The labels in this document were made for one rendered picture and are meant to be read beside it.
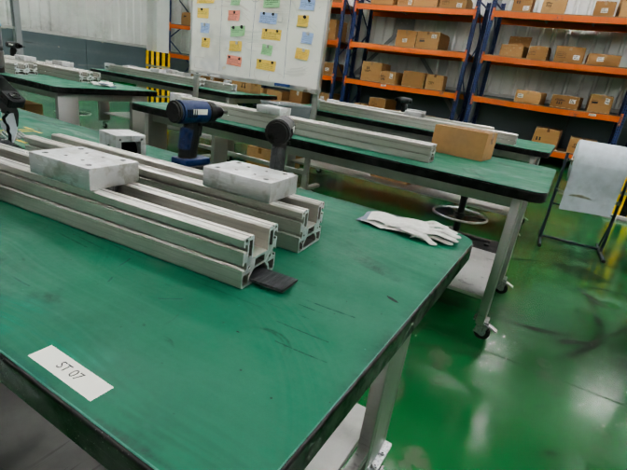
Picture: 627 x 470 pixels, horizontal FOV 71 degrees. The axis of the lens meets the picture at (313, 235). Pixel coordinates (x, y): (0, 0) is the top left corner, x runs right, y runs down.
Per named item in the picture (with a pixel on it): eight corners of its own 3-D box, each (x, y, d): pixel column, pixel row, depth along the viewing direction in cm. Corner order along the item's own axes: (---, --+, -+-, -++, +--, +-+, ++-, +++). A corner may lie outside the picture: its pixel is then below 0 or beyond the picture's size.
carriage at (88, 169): (31, 186, 83) (28, 150, 81) (82, 177, 93) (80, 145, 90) (90, 206, 77) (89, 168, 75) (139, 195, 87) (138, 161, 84)
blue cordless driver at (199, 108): (161, 180, 120) (162, 97, 112) (214, 172, 136) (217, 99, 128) (180, 186, 116) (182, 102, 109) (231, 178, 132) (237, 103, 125)
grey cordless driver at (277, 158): (253, 209, 107) (261, 117, 99) (267, 189, 125) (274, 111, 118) (284, 214, 106) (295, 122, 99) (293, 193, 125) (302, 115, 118)
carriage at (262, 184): (202, 198, 90) (202, 165, 88) (232, 188, 100) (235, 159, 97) (268, 216, 84) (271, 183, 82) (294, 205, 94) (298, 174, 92)
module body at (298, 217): (27, 168, 114) (23, 135, 111) (62, 163, 122) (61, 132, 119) (297, 254, 84) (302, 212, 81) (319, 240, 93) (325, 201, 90)
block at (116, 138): (91, 161, 128) (90, 129, 125) (129, 159, 137) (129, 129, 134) (107, 170, 123) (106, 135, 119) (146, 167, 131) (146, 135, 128)
